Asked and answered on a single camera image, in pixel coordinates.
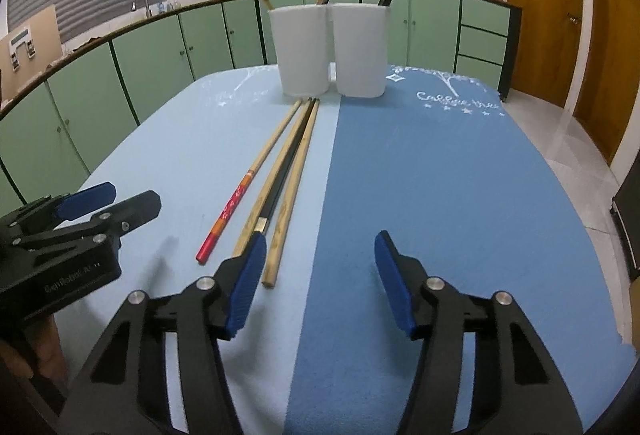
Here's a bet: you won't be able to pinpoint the light blue tree-print mat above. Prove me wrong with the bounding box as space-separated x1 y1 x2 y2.
37 64 342 435

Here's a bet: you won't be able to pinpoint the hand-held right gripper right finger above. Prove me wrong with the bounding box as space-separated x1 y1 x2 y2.
374 230 586 435

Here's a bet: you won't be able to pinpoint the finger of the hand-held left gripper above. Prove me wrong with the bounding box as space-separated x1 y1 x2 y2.
49 189 163 240
9 181 118 233

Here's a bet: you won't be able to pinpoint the white plastic frame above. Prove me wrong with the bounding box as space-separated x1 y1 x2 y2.
9 28 36 72

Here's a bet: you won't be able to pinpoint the green base cabinets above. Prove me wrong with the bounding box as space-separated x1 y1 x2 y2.
0 0 524 216

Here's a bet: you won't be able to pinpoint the white two-compartment utensil holder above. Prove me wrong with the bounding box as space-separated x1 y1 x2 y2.
268 3 390 99

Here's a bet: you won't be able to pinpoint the wooden door with handle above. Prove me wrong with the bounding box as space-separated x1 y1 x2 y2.
502 0 584 108

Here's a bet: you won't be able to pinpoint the dark blue tree-print mat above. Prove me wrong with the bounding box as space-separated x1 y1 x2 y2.
282 63 632 435

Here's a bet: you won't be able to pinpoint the black glass-front cabinet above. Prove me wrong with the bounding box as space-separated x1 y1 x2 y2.
610 169 640 282

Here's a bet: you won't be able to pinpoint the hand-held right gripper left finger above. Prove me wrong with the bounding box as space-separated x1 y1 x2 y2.
55 231 268 435

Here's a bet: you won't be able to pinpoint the plain wooden chopstick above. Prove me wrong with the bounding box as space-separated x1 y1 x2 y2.
261 99 321 289
231 98 315 259

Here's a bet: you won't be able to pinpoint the person's left hand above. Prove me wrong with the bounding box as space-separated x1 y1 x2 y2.
0 310 69 397

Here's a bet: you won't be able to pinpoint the brown cardboard board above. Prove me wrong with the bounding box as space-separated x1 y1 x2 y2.
0 4 64 102

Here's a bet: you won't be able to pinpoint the plain wooden door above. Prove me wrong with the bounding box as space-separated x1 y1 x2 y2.
572 0 640 166

